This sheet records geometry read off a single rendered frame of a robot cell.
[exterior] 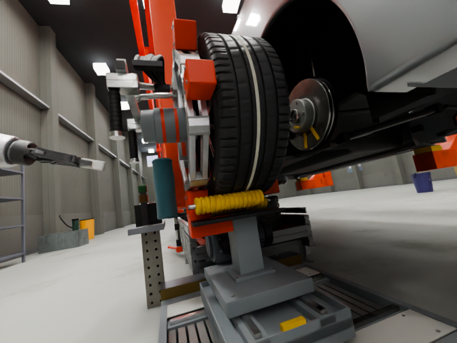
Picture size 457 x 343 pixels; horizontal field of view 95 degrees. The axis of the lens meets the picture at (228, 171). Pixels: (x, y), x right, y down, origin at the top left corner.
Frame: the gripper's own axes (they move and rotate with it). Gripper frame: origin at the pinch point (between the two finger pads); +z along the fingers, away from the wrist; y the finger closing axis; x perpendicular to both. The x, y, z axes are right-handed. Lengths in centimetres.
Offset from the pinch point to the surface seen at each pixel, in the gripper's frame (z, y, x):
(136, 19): -50, 216, -268
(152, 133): 16.2, 0.5, -15.4
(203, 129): 30.9, -22.4, -11.8
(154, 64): 13.4, -17.2, -31.3
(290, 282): 67, -18, 30
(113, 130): 6.3, -12.9, -8.8
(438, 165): 247, 23, -54
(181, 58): 20.9, -23.0, -32.2
